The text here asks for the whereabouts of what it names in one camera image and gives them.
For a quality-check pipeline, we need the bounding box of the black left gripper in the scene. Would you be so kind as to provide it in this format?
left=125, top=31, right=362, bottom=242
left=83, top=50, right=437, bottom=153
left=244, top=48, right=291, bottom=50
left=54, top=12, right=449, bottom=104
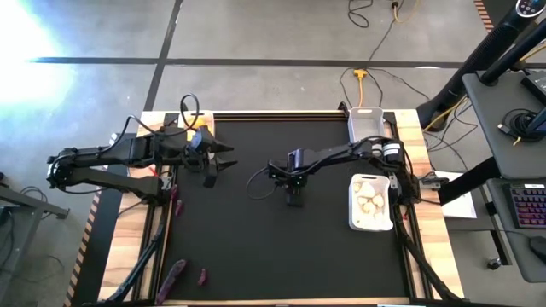
left=177, top=127, right=239, bottom=172

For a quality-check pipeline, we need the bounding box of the white plastic basket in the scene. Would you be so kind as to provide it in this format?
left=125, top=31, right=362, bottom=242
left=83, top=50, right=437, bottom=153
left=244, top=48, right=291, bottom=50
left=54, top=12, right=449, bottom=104
left=347, top=106, right=387, bottom=144
left=177, top=109, right=216, bottom=144
left=348, top=173, right=394, bottom=233

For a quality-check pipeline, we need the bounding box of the black table mat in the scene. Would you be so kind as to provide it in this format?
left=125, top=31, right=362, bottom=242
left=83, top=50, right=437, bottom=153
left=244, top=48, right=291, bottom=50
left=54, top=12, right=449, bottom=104
left=164, top=113, right=410, bottom=299

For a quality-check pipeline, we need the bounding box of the long purple sweet potato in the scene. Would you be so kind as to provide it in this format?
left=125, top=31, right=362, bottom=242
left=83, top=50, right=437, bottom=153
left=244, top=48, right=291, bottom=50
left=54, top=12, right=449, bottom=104
left=154, top=258, right=188, bottom=305

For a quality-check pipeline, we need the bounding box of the white paper sheet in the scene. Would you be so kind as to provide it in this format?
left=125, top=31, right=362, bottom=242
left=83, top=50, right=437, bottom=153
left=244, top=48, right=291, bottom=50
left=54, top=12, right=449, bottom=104
left=430, top=170, right=478, bottom=219

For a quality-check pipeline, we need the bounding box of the black desk leg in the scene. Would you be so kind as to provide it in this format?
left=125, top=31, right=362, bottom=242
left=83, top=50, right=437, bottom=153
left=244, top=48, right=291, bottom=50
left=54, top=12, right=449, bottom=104
left=438, top=156, right=498, bottom=206

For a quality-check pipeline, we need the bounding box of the grey metal stand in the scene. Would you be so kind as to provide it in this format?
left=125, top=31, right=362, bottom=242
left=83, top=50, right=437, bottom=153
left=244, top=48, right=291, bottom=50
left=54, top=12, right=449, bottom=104
left=0, top=185, right=72, bottom=307

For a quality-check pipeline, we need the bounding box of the grey desk top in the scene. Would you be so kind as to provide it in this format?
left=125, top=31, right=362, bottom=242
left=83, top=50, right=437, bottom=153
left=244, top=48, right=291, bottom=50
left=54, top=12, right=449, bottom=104
left=462, top=70, right=546, bottom=180

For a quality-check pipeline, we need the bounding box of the black tower fan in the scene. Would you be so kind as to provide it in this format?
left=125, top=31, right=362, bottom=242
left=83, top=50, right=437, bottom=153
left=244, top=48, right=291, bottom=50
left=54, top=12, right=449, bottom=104
left=415, top=0, right=546, bottom=131

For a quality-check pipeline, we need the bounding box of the grey keyboard desk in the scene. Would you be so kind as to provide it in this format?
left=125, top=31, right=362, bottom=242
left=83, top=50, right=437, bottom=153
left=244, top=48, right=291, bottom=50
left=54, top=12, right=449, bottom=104
left=485, top=177, right=546, bottom=285

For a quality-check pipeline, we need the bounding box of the backlit black keyboard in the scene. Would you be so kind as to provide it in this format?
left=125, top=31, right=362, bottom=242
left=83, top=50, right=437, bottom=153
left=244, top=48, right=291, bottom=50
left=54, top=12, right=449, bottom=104
left=502, top=182, right=546, bottom=230

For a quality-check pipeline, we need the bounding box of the black monitor pole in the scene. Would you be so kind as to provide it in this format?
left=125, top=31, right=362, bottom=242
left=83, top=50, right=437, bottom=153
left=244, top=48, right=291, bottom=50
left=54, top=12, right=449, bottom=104
left=479, top=16, right=546, bottom=86

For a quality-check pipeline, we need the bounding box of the black computer mouse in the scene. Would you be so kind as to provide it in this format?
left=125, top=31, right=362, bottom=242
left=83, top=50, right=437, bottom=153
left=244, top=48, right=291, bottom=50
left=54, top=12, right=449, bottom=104
left=528, top=235, right=546, bottom=264

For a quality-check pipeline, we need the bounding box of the flat black desk device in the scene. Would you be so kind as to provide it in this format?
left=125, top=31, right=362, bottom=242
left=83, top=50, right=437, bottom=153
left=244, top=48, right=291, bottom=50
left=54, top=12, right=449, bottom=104
left=520, top=70, right=546, bottom=106

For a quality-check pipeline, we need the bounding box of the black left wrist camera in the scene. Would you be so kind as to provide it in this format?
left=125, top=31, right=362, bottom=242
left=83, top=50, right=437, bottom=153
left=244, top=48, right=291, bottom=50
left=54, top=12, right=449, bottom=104
left=187, top=127, right=206, bottom=153

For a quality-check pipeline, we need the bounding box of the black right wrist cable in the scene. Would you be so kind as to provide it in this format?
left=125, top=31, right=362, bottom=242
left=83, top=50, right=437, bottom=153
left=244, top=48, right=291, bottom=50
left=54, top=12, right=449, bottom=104
left=246, top=167, right=275, bottom=201

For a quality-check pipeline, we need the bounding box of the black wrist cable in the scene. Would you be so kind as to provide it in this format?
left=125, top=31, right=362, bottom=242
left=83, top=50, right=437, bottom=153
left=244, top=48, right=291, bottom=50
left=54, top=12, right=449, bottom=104
left=246, top=167, right=275, bottom=201
left=113, top=92, right=201, bottom=146

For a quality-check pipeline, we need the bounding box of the black aluminium table frame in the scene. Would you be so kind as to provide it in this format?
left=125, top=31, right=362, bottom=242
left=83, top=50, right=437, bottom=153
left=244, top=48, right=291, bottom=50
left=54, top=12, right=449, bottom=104
left=134, top=109, right=427, bottom=306

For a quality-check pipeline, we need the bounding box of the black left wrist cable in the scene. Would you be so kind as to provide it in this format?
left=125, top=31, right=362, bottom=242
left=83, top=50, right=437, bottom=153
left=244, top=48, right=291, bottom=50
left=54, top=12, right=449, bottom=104
left=113, top=92, right=201, bottom=146

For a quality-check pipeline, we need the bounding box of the curved black floor cable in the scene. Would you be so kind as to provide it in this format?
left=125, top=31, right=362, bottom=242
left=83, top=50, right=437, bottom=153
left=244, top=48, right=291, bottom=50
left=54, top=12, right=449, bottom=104
left=339, top=67, right=431, bottom=108

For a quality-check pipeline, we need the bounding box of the yellow extension cord plug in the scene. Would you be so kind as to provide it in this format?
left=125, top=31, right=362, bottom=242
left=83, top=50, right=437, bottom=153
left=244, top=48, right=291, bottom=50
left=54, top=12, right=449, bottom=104
left=352, top=68, right=369, bottom=108

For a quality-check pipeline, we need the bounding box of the black frame strut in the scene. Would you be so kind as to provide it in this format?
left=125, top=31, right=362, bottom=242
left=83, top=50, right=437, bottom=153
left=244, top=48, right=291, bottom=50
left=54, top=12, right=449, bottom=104
left=394, top=204, right=464, bottom=304
left=104, top=221, right=168, bottom=304

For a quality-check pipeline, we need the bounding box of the yellow cable by fan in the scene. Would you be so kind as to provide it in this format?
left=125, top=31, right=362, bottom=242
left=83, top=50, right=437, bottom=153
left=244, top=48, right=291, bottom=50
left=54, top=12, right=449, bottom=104
left=421, top=96, right=470, bottom=133

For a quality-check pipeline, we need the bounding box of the long black floor cable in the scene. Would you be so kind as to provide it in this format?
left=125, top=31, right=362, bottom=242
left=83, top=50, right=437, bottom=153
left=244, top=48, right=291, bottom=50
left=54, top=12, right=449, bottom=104
left=367, top=2, right=404, bottom=63

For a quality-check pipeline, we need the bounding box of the looped black floor cable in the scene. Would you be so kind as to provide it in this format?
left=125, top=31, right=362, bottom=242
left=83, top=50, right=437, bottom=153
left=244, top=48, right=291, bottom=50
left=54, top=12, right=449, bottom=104
left=346, top=0, right=375, bottom=29

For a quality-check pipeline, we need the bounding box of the yellow floor cable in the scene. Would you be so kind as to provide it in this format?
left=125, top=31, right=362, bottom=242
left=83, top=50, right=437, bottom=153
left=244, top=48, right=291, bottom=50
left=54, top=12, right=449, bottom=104
left=392, top=0, right=421, bottom=25

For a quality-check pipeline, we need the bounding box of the coiled black cable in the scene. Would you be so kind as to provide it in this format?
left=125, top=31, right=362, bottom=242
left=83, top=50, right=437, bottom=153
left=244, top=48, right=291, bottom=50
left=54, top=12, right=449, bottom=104
left=497, top=108, right=539, bottom=144

